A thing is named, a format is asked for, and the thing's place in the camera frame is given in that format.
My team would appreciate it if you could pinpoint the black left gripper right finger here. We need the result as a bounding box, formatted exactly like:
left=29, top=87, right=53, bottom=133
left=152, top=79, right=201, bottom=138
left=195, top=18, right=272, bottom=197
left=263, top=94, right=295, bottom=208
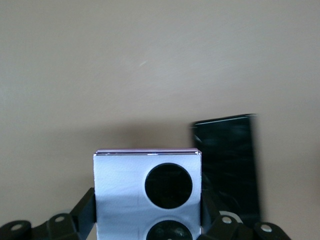
left=199, top=192, right=293, bottom=240

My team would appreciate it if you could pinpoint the long black slab phone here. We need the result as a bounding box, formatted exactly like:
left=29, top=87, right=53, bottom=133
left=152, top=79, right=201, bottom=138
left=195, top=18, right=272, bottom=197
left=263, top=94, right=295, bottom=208
left=191, top=113, right=262, bottom=226

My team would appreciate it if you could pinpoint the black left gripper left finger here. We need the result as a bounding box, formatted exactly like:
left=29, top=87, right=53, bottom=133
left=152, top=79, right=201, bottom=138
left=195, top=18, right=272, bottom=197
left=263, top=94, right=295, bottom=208
left=0, top=187, right=97, bottom=240

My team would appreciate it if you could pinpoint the white flip phone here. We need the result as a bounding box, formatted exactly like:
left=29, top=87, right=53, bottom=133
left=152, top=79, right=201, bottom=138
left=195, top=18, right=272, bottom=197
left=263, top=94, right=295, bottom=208
left=92, top=148, right=203, bottom=240

